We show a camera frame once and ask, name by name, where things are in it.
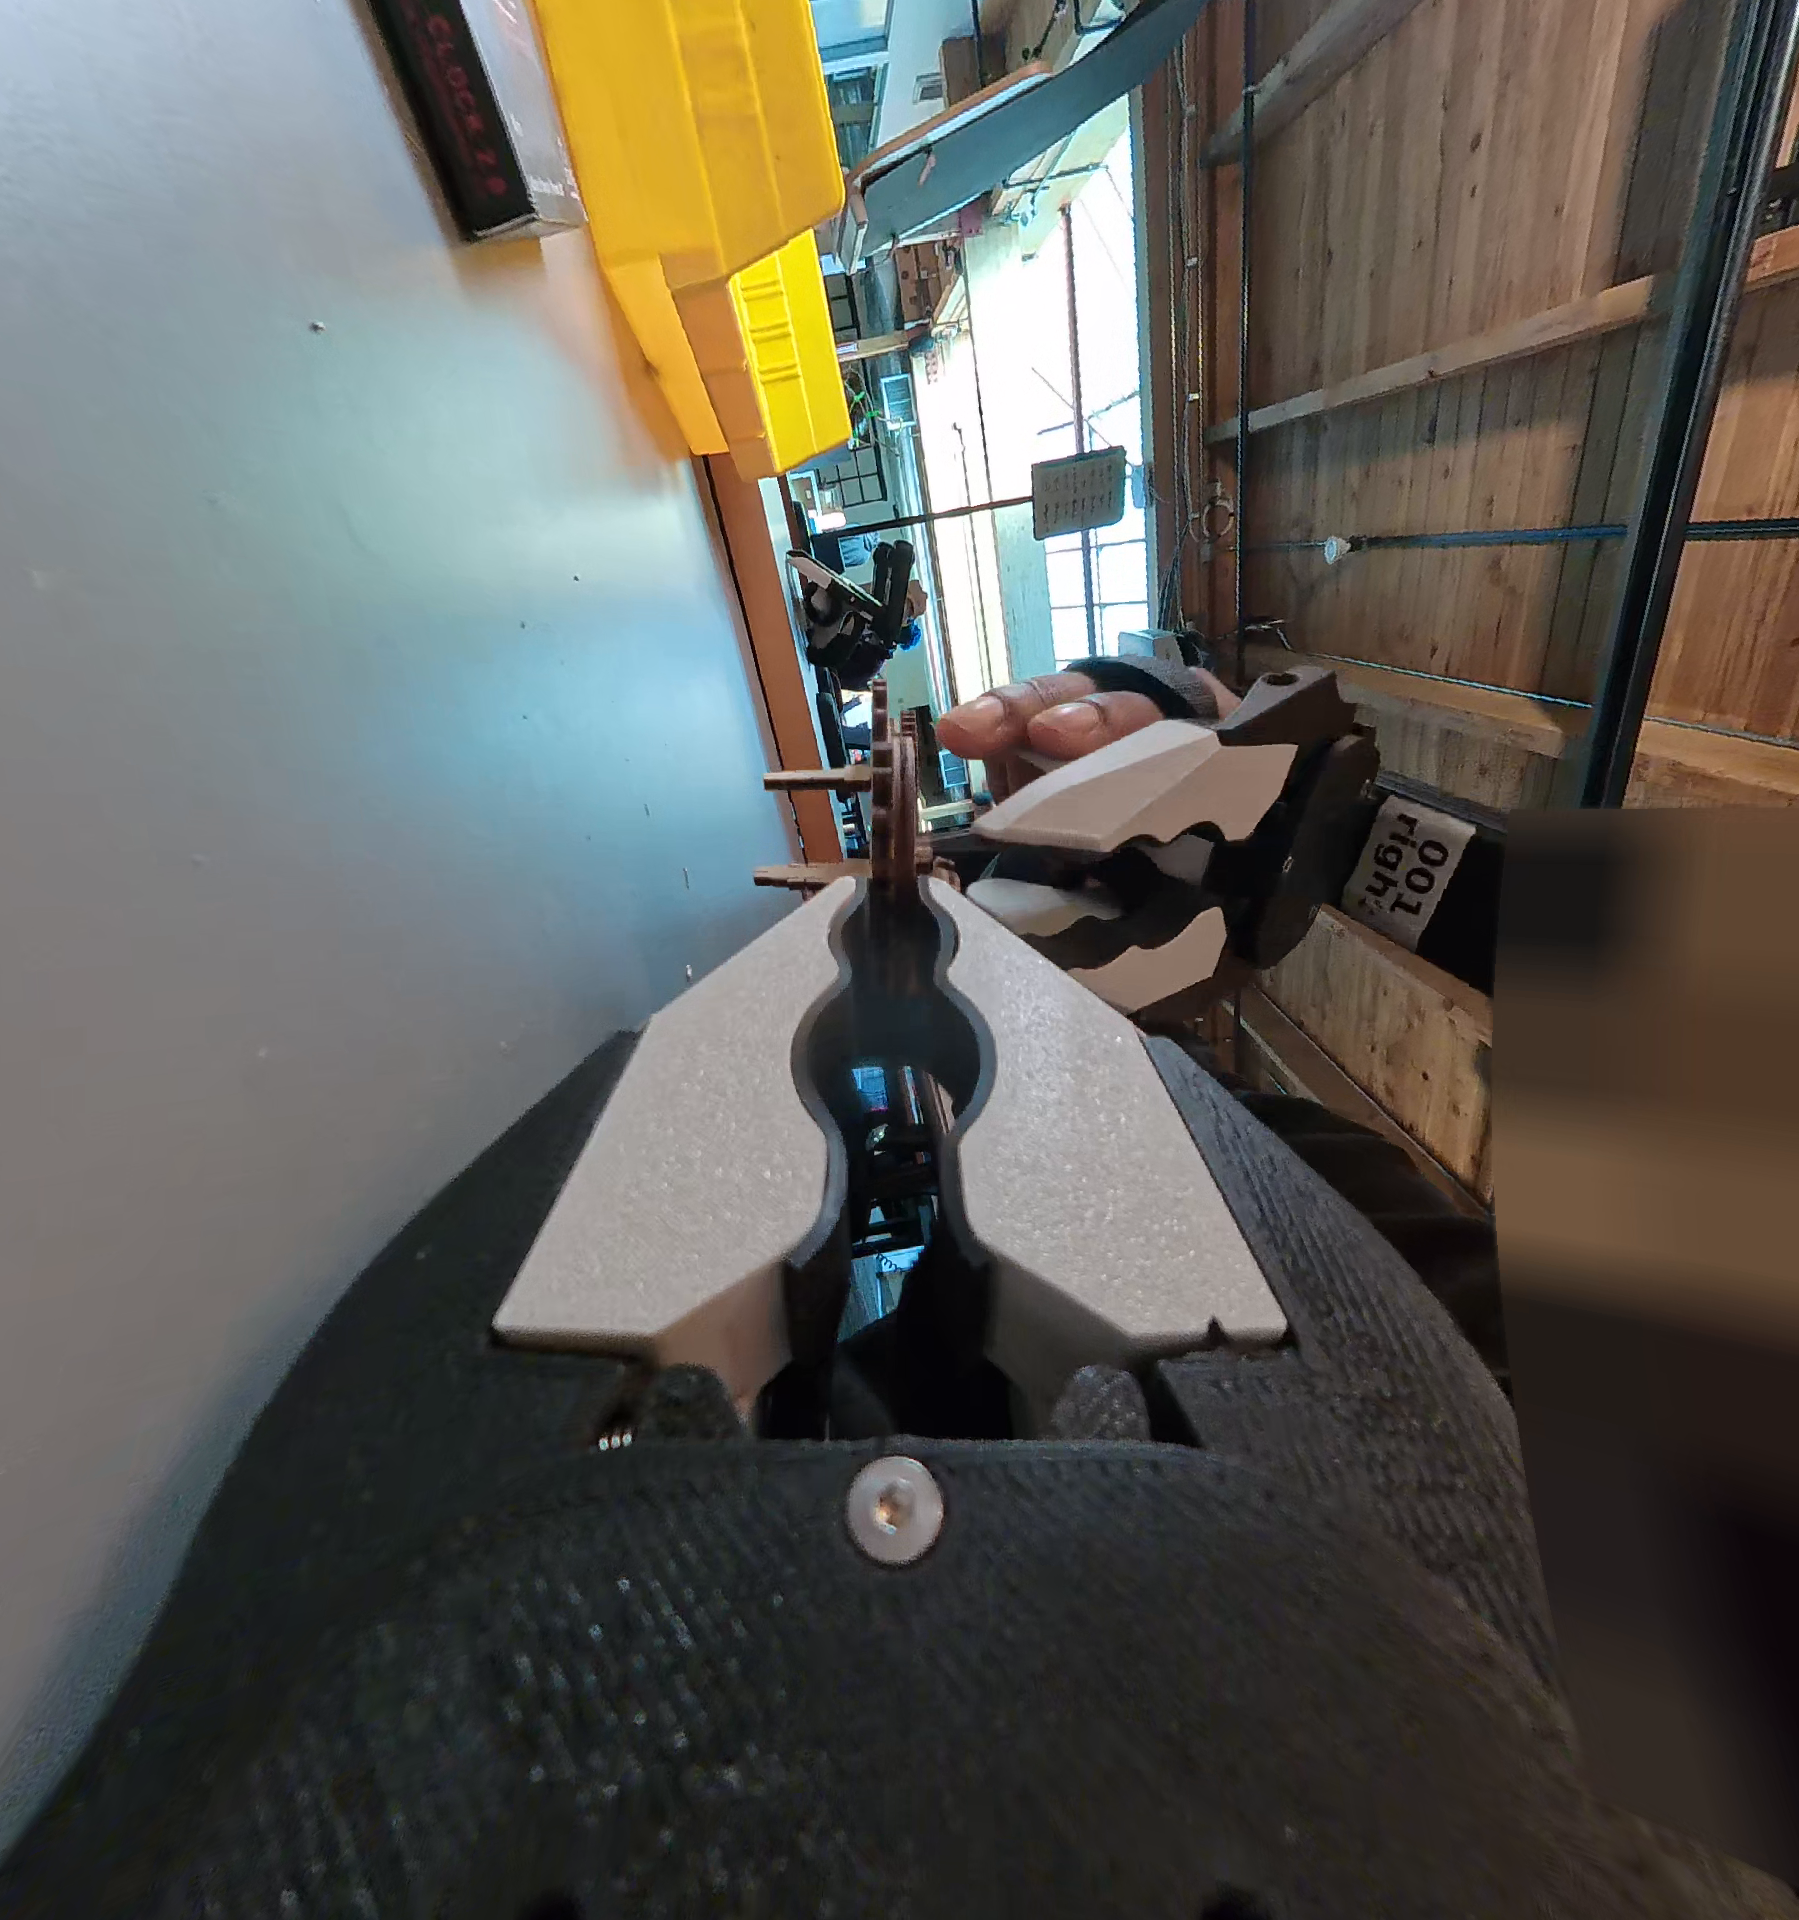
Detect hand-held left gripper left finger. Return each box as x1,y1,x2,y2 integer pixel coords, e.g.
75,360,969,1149
496,873,870,1432

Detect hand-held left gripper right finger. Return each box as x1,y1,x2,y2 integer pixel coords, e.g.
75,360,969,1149
915,876,1296,1432

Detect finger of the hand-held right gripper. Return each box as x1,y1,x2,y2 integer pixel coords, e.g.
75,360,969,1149
969,715,1300,850
963,873,1234,1017

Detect wooden gear assembly with pegs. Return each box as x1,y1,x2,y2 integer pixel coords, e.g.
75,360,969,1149
753,682,944,1052

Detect person's right hand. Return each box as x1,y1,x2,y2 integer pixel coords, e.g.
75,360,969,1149
938,657,1248,800

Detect person's black printed hoodie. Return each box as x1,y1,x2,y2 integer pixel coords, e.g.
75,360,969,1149
1228,1087,1507,1350

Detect sign on black pole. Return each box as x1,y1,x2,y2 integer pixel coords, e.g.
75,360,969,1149
800,448,1130,546

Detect wood-edged grey table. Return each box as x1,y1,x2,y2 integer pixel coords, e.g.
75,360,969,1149
705,451,848,865

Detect yellow plastic bin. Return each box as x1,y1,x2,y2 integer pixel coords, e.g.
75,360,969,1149
530,0,855,484

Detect black puzzle box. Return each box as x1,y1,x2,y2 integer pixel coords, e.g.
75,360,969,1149
366,0,588,244

